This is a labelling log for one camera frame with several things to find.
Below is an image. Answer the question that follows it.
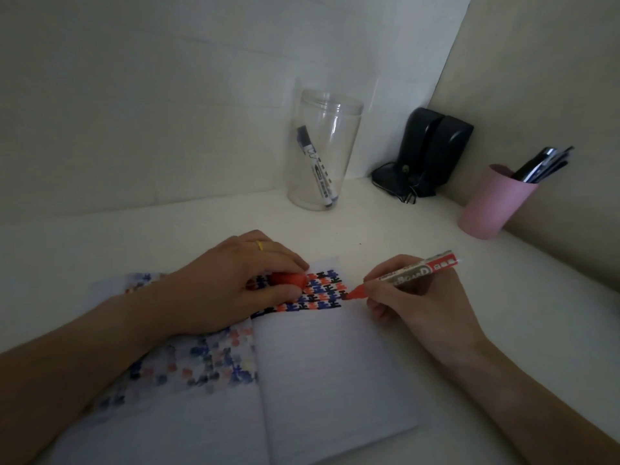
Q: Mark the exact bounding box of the person's left forearm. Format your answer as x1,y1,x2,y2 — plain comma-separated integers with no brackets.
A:
0,294,176,465

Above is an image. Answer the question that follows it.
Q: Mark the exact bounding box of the black speaker cable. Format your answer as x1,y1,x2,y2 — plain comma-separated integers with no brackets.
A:
380,181,419,205

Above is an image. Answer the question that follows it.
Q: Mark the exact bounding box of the person's right forearm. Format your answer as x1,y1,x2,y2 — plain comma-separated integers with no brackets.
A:
445,334,620,465

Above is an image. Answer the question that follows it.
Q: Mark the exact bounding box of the red marker cap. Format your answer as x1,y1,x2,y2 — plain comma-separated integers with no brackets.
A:
268,271,307,292

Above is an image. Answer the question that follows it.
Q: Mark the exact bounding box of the person's right hand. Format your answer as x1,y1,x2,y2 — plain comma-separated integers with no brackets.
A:
361,255,491,369

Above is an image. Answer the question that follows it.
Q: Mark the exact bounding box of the red whiteboard marker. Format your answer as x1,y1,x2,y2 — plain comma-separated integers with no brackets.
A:
344,250,460,301

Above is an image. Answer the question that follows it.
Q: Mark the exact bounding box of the black desktop speaker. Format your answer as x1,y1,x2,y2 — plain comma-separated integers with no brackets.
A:
371,107,445,191
418,114,475,198

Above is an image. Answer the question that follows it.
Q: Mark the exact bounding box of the bunch of dark pens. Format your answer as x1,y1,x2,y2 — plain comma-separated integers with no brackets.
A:
511,145,575,185

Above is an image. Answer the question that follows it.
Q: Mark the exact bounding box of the pink pen cup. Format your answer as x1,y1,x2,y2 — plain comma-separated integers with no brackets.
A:
457,163,540,241

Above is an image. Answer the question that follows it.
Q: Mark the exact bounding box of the clear plastic jar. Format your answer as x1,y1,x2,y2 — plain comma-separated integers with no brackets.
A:
286,89,364,212

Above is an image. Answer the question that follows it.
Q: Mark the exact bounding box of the lined notebook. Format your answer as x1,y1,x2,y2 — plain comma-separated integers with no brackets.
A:
47,256,420,465

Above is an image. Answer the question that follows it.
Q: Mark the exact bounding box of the person's left hand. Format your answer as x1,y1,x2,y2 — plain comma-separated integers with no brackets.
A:
160,230,311,338

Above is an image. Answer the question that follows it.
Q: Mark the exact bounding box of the blue whiteboard marker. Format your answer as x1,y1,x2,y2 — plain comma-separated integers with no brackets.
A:
296,124,339,208

